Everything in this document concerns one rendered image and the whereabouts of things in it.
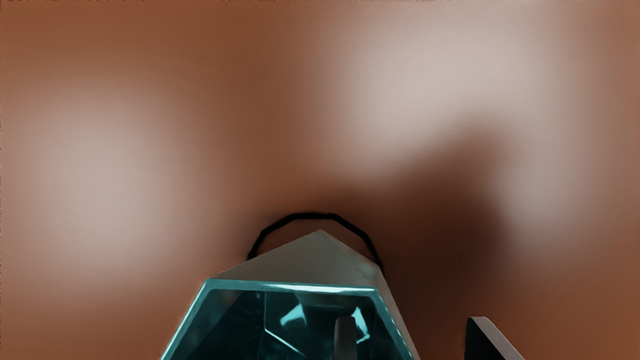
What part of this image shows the teal faceted mug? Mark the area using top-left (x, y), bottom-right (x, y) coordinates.
top-left (160, 229), bottom-right (422, 360)

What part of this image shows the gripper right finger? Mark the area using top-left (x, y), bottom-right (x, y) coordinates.
top-left (464, 316), bottom-right (526, 360)

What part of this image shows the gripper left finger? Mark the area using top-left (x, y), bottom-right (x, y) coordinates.
top-left (333, 315), bottom-right (359, 360)

